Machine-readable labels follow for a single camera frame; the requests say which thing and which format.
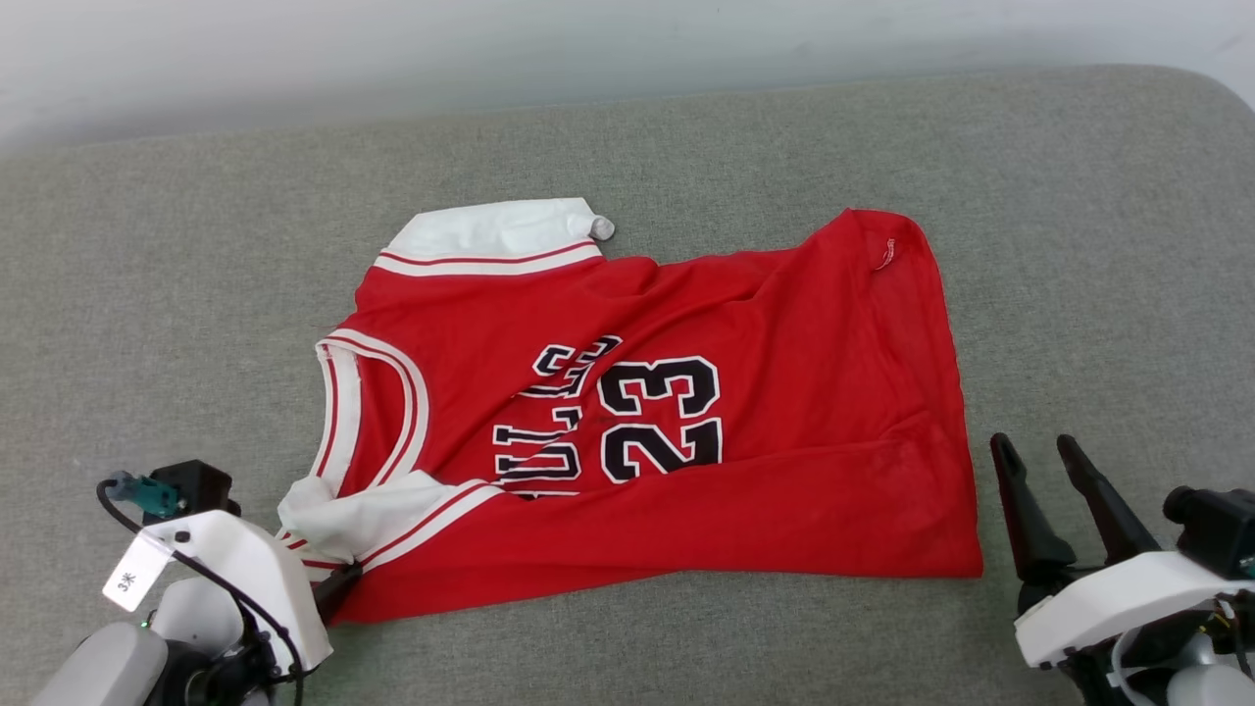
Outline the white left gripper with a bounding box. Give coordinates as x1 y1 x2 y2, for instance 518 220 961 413
142 508 364 678

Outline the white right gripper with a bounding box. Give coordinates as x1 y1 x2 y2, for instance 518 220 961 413
990 432 1255 671

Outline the red basketball jersey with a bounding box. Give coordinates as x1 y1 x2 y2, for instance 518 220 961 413
276 198 984 626

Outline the white paper label tag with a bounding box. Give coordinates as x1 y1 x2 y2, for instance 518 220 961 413
102 532 176 613

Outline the thin black cable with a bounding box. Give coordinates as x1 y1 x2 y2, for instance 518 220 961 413
95 478 307 706

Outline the white cable loop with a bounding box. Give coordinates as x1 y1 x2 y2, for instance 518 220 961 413
1106 628 1153 706

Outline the teal cable connector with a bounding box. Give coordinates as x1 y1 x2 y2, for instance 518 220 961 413
106 471 184 519

